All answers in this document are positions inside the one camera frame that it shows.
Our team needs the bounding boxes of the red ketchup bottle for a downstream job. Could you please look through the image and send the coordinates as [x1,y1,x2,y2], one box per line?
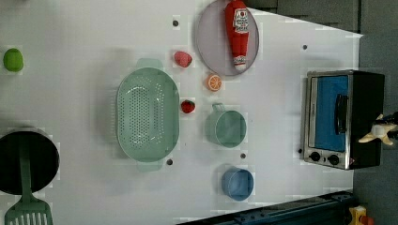
[224,0,250,71]

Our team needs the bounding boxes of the green lime toy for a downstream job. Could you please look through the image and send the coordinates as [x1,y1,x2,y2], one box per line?
[3,48,23,72]

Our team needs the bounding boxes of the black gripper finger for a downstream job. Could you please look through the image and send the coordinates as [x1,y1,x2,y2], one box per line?
[383,112,398,139]

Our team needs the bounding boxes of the green mug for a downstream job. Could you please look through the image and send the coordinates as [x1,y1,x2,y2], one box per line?
[204,103,247,148]

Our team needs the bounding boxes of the green oval colander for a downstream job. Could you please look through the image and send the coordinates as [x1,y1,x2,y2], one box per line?
[115,58,179,173]

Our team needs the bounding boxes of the peeled yellow banana toy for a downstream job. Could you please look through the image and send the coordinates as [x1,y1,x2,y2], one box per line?
[359,114,396,145]

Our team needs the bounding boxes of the red strawberry toy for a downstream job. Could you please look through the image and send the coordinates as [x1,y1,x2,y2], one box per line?
[180,100,195,113]

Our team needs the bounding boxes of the orange slice toy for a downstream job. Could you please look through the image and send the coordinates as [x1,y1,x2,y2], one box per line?
[206,74,222,92]

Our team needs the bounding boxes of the pink strawberry toy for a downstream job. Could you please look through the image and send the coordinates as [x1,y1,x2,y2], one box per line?
[174,51,192,68]

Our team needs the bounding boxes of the green slotted spatula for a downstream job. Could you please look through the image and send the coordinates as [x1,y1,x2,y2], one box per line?
[5,143,54,225]

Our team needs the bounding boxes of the black toaster oven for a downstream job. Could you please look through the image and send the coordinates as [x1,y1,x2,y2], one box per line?
[302,70,385,170]

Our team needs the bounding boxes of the black pot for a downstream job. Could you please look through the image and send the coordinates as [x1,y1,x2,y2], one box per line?
[0,127,60,195]

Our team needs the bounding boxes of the grey round plate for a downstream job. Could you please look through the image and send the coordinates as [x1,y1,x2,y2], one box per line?
[195,0,259,76]

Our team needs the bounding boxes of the blue cup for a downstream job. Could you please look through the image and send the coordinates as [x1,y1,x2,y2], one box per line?
[222,167,254,202]

